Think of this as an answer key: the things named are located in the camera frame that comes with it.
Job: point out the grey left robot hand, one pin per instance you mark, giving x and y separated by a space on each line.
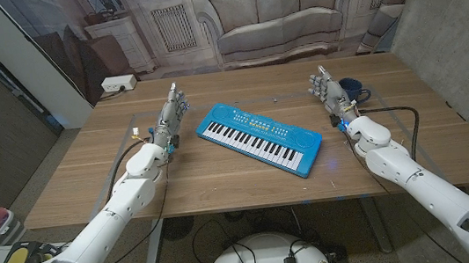
169 119

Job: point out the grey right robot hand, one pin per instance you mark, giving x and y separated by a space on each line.
334 95

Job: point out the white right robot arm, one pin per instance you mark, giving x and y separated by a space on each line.
428 195

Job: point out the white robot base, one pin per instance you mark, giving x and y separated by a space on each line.
266 252

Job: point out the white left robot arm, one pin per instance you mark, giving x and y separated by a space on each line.
104 228

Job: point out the blue toy piano keyboard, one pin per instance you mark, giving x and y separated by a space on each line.
282 141

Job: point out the dark blue mug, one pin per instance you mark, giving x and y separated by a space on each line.
351 87

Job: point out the white power strip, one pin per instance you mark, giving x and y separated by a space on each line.
118 83

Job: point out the printed living room backdrop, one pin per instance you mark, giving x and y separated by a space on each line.
274 16

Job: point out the grey table leg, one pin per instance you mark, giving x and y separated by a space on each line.
377 226
154 247

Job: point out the yellow and black tool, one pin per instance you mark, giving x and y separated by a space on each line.
16 259

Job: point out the white wall column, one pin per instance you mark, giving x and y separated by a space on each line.
31 61

